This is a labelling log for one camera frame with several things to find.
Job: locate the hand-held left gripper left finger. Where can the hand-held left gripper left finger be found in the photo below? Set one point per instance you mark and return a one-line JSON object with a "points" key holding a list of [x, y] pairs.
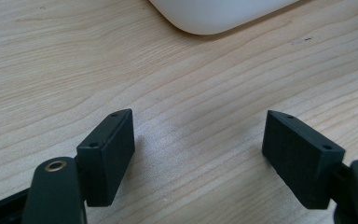
{"points": [[105, 158]]}

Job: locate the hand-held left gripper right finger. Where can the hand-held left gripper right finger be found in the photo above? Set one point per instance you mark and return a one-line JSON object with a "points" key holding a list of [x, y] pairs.
{"points": [[304, 161]]}

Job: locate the white plastic bin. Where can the white plastic bin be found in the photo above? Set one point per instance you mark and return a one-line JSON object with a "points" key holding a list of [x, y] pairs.
{"points": [[217, 15]]}

